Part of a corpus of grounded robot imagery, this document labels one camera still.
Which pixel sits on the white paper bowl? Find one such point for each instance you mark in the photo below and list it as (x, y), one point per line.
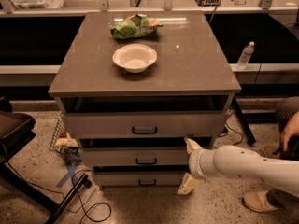
(134, 58)

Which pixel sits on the green chip bag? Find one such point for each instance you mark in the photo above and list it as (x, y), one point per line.
(135, 26)

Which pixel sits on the black chair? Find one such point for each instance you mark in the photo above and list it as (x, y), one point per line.
(15, 128)

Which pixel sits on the tan shoe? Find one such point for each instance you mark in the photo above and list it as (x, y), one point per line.
(258, 202)
(272, 152)

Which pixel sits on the grey bottom drawer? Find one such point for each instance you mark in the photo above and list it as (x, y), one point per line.
(139, 176)

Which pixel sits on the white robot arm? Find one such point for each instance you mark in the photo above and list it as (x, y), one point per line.
(238, 163)

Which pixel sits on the wire basket with items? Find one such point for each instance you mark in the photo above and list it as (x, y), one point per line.
(63, 144)

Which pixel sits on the clear plastic water bottle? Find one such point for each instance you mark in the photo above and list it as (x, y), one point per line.
(245, 55)

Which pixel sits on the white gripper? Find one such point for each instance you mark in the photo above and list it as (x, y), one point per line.
(195, 164)

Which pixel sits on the grey drawer cabinet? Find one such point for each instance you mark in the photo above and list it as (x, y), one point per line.
(189, 61)

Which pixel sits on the black metal leg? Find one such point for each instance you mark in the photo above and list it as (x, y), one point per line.
(65, 202)

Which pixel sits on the grey drawer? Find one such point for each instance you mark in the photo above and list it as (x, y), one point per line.
(134, 151)
(145, 116)
(139, 176)

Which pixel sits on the grey top drawer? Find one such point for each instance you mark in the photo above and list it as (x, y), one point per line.
(145, 116)

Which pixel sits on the person's bare hand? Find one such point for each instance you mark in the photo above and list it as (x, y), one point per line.
(291, 129)

